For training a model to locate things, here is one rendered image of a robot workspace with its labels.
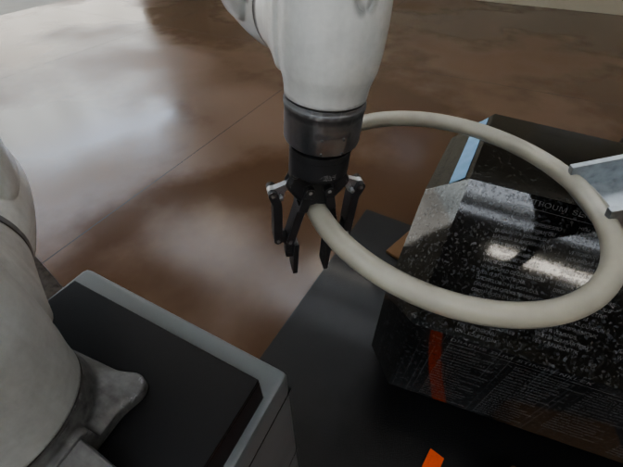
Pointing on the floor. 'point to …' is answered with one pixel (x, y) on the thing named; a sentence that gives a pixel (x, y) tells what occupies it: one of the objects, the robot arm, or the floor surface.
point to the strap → (433, 460)
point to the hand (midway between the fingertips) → (310, 251)
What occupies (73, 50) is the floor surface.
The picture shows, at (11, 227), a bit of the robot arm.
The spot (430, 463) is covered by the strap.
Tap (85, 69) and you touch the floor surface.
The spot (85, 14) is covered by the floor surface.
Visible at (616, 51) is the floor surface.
